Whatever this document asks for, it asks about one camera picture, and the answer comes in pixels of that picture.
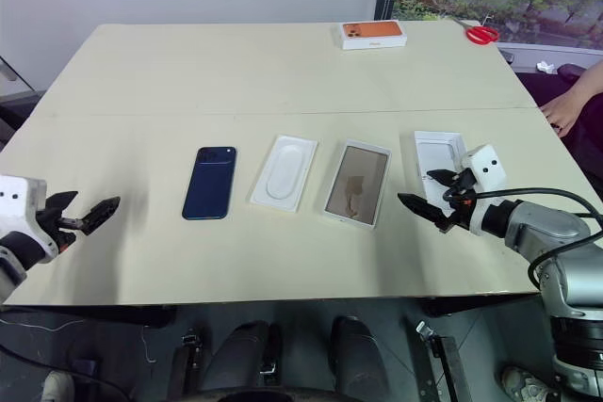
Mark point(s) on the crumpled white tissue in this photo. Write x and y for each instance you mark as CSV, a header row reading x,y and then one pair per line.
x,y
546,67

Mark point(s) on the grey metal bracket bar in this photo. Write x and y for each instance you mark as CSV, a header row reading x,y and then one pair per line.
x,y
443,359

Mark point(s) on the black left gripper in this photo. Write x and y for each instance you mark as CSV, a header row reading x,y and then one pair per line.
x,y
59,227

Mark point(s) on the dark blue smartphone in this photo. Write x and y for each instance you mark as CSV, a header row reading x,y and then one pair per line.
x,y
209,183

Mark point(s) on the dark rounded shape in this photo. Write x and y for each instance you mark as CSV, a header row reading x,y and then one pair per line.
x,y
245,355
358,355

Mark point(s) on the white moulded insert tray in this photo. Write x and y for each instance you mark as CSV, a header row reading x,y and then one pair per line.
x,y
284,172

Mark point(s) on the black chair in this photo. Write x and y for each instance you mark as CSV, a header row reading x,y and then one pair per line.
x,y
16,117

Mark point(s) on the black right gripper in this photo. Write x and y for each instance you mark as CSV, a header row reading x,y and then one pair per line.
x,y
461,206

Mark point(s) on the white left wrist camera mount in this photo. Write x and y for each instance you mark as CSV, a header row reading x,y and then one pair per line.
x,y
19,199

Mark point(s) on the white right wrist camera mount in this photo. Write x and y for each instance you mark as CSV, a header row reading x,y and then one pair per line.
x,y
487,166

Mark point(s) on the bare person forearm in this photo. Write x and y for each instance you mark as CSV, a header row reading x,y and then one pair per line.
x,y
589,84

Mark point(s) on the white box with orange phone print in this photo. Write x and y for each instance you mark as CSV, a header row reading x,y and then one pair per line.
x,y
372,35

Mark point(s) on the bare person hand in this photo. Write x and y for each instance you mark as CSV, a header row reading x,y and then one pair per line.
x,y
563,112

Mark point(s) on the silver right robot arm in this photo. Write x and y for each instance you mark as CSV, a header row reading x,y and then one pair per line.
x,y
542,228

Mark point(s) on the white sneaker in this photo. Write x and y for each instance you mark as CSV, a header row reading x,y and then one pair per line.
x,y
525,383
59,388

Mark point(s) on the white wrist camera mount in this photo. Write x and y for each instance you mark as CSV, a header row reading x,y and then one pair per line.
x,y
19,199
487,166

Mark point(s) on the white open box lid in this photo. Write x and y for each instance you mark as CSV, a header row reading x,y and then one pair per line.
x,y
438,152

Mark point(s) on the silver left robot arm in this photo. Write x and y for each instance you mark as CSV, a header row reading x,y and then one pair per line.
x,y
9,275

